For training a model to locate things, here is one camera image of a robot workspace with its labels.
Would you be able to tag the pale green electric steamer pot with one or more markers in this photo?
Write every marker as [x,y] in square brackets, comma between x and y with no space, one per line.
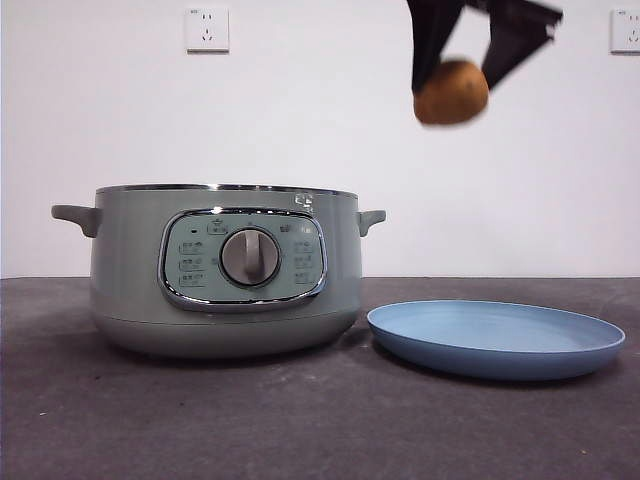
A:
[130,260]

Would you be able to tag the brown potato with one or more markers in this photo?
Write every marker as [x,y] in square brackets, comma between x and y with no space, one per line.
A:
[452,95]

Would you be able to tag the white wall socket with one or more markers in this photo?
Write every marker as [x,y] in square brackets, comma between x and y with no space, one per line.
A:
[208,30]
[626,31]

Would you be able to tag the blue round plate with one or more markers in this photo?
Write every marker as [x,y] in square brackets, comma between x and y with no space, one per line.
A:
[500,345]

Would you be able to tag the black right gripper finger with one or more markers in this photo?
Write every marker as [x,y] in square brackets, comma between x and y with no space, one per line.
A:
[515,40]
[430,35]

